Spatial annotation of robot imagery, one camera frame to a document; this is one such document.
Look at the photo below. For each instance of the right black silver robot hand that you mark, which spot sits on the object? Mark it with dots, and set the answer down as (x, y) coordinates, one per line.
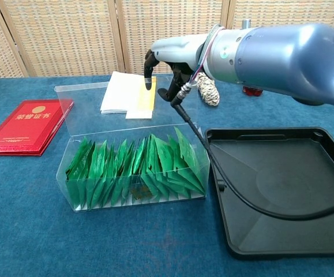
(178, 49)

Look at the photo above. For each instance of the clear plastic box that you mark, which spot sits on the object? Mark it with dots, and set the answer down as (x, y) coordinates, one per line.
(83, 115)

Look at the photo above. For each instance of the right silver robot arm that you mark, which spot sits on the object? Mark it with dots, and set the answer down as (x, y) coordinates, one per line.
(285, 57)

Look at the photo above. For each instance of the black plastic tray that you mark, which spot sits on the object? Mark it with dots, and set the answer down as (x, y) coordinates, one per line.
(285, 173)

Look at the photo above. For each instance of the yellow and white folder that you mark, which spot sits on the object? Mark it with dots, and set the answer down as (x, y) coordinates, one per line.
(139, 106)

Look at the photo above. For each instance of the cola bottle with blue cap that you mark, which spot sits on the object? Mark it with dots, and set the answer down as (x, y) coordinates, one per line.
(251, 91)

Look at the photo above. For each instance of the red certificate book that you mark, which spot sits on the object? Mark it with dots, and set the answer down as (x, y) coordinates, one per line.
(28, 127)

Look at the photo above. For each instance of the blue tablecloth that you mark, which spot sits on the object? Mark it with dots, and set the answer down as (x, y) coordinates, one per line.
(25, 231)

